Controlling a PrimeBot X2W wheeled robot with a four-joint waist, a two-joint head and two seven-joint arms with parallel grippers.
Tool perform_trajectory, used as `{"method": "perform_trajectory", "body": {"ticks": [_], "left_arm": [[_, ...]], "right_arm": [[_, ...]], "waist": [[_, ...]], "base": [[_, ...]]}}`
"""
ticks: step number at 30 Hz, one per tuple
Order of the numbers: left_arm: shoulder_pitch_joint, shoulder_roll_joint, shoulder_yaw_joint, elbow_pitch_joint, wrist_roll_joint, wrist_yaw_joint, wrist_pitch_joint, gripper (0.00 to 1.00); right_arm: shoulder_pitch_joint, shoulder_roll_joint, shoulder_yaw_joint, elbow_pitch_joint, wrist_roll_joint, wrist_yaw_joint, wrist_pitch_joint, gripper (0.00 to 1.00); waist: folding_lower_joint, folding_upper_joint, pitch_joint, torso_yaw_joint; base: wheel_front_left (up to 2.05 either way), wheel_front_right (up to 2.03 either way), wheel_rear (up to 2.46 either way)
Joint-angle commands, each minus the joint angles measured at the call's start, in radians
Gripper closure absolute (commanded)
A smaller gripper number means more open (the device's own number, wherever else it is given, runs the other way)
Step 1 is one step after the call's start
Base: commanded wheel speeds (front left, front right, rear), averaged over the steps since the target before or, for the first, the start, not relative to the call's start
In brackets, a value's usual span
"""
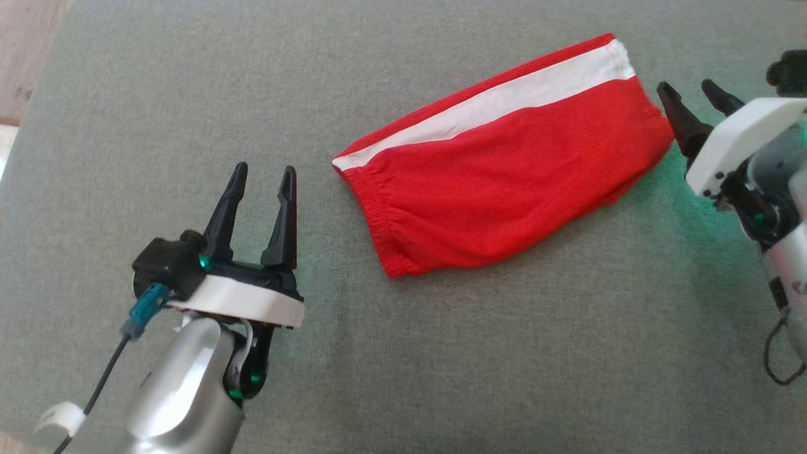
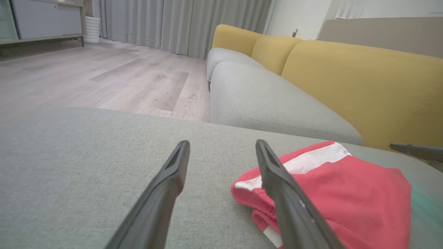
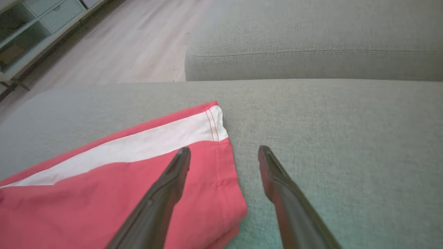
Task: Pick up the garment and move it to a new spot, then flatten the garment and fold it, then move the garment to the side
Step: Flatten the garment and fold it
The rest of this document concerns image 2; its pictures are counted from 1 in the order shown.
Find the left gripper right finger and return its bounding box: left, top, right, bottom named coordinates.
left=255, top=139, right=346, bottom=249

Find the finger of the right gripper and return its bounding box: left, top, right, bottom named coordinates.
left=389, top=143, right=443, bottom=164

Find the red white basketball jersey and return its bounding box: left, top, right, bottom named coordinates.
left=231, top=140, right=413, bottom=249

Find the grey and yellow sofa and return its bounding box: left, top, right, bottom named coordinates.
left=0, top=107, right=443, bottom=249

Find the grey pleated curtain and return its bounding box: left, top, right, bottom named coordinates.
left=91, top=0, right=277, bottom=59

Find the white ribbed bin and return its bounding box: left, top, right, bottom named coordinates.
left=85, top=16, right=102, bottom=44

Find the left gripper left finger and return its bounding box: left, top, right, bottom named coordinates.
left=104, top=140, right=191, bottom=249

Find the grey cabinet with wood frame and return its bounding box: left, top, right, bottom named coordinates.
left=0, top=0, right=86, bottom=49

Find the yellow sofa backrest cushion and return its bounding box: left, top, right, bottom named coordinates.
left=281, top=40, right=443, bottom=151
left=251, top=35, right=304, bottom=76
left=212, top=24, right=263, bottom=57

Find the grey sofa seat cushion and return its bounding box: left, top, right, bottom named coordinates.
left=207, top=47, right=267, bottom=91
left=210, top=61, right=364, bottom=146

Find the beige upholstered panel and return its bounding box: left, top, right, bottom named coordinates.
left=317, top=17, right=443, bottom=59

